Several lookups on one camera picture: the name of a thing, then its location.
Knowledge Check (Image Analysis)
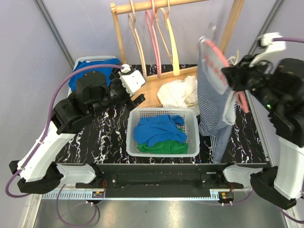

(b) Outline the cream hanger under white top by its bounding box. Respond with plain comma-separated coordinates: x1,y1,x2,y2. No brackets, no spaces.
227,50,239,65

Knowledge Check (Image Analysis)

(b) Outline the blue tank top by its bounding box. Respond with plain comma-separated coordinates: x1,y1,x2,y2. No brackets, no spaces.
133,114,187,147

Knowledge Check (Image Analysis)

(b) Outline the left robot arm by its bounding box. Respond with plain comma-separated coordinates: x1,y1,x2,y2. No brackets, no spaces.
9,70,145,197

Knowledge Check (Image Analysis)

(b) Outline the beige plastic hanger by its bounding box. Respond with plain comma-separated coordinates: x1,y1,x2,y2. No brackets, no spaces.
128,0,147,80

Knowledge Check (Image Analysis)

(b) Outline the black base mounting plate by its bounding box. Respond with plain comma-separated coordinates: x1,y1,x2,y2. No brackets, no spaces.
75,163,245,198

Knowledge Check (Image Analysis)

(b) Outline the green tank top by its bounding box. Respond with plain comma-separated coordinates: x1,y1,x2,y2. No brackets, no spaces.
137,141,189,154

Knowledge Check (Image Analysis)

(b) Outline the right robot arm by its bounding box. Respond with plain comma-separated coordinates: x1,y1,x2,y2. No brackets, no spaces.
221,56,304,210

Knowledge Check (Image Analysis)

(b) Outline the wooden clothes rack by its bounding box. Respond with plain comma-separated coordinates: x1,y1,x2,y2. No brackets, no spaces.
110,0,244,108

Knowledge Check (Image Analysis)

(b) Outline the cream wooden hanger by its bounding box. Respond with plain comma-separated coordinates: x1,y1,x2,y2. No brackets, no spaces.
155,0,180,76

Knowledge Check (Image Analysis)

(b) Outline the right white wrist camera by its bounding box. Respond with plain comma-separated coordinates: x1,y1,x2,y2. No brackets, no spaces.
249,32,286,67

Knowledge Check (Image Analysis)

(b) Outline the pink hanger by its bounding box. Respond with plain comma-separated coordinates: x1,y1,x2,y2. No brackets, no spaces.
145,0,162,78
204,23,250,114

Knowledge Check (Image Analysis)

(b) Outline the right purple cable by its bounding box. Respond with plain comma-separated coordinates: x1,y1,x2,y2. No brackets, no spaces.
197,37,304,224

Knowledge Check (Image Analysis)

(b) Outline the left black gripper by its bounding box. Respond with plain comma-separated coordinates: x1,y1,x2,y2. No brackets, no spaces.
91,63,146,117

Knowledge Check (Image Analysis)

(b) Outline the white centre basket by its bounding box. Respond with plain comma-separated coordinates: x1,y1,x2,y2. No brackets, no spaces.
126,107,200,158

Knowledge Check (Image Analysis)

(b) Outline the white tank top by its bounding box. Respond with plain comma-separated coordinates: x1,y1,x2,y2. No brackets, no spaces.
157,76,200,116

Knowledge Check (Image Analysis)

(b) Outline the blue white striped top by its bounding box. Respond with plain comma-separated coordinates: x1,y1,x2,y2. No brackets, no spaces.
197,39,237,163

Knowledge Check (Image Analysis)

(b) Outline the folded blue cloth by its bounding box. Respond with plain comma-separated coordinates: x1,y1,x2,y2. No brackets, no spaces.
68,58,122,90

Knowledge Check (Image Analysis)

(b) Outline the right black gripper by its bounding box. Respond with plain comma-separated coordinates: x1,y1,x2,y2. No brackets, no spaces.
222,53,285,114

